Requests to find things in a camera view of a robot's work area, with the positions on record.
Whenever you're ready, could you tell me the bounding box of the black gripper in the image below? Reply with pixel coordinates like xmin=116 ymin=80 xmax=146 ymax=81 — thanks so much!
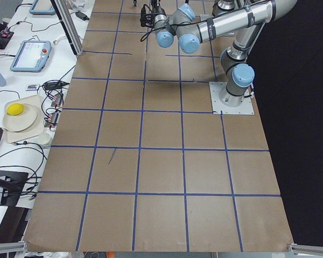
xmin=151 ymin=0 xmax=166 ymax=16

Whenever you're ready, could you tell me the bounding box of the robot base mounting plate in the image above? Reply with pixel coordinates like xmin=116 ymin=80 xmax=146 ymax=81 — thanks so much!
xmin=209 ymin=82 xmax=255 ymax=115

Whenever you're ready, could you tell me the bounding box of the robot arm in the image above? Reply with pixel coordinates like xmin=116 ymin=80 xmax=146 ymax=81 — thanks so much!
xmin=140 ymin=1 xmax=296 ymax=108

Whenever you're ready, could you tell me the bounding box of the black power adapter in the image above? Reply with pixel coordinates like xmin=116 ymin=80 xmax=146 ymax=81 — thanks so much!
xmin=75 ymin=11 xmax=89 ymax=21

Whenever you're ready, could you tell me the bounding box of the teach pendant tablet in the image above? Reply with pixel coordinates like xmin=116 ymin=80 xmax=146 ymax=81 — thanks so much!
xmin=10 ymin=40 xmax=52 ymax=73

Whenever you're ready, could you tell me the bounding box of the usb hub adapter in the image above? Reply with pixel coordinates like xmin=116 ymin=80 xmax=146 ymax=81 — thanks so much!
xmin=51 ymin=92 xmax=64 ymax=108
xmin=44 ymin=112 xmax=59 ymax=128

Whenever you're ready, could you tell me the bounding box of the brown paper table cover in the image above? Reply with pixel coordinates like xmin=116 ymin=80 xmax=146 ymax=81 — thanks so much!
xmin=24 ymin=1 xmax=292 ymax=252

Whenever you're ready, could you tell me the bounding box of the beige tray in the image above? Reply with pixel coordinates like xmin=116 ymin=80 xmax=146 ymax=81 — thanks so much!
xmin=3 ymin=95 xmax=44 ymax=144

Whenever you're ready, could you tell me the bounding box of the white paper cup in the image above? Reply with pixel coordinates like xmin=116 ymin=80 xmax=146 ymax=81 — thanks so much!
xmin=37 ymin=133 xmax=53 ymax=148

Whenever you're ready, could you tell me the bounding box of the yellow lemon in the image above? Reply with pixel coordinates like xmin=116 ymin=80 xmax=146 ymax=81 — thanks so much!
xmin=6 ymin=103 xmax=24 ymax=116

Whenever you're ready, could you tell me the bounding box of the beige plate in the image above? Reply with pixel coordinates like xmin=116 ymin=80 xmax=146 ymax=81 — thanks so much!
xmin=3 ymin=104 xmax=37 ymax=132

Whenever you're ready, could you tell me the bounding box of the aluminium frame post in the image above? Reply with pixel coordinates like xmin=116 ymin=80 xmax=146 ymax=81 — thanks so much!
xmin=51 ymin=0 xmax=83 ymax=56

